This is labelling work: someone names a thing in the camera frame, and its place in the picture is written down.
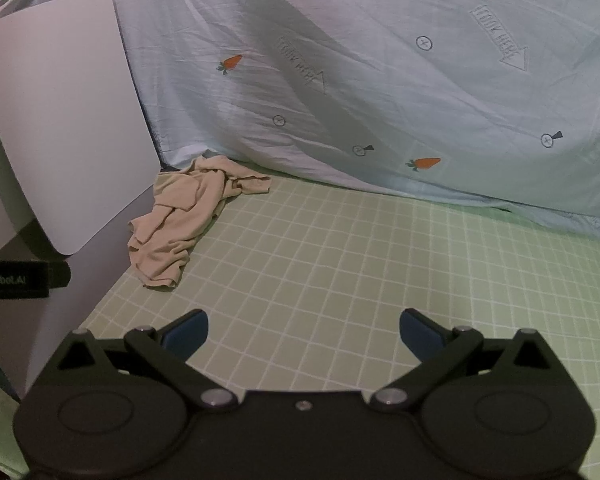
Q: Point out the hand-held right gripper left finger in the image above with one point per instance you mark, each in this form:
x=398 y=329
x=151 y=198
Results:
x=187 y=334

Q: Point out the green checked bed sheet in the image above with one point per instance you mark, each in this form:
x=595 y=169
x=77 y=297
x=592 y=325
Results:
x=330 y=270

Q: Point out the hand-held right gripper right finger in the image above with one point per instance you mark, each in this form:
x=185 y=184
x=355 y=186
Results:
x=421 y=334

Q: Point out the beige garment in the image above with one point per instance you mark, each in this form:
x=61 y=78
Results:
x=180 y=225

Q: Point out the white rounded panel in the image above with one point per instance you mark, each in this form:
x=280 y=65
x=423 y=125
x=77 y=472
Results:
x=60 y=125

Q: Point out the light blue carrot-print quilt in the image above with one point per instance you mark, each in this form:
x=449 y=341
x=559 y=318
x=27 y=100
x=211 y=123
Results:
x=380 y=85

